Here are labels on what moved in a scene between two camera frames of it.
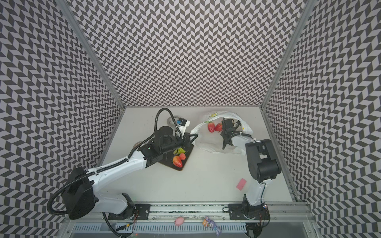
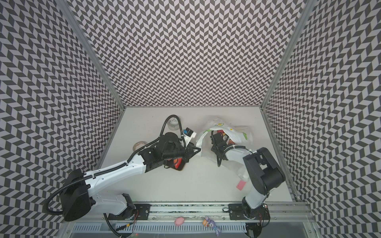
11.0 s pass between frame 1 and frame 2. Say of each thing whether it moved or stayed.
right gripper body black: moved
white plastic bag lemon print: moved
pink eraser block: stayed
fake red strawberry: stayed
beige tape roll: stayed
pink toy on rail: stayed
